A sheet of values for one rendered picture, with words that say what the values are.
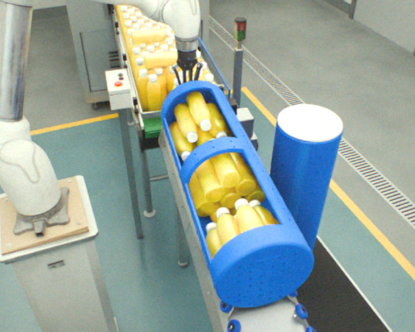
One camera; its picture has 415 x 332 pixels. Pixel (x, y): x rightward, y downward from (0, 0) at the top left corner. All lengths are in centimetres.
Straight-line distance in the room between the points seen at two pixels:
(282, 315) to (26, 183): 87
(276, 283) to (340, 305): 114
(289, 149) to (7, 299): 174
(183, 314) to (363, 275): 106
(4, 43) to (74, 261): 74
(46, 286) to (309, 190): 115
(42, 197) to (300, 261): 81
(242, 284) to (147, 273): 143
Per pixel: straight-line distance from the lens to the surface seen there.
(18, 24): 148
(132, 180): 244
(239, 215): 125
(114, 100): 204
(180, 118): 172
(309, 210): 209
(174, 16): 165
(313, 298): 237
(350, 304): 241
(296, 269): 125
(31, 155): 141
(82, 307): 181
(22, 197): 146
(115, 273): 264
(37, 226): 150
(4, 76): 152
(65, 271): 163
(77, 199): 159
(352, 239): 289
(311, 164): 189
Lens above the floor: 209
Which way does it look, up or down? 40 degrees down
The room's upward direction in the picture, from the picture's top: straight up
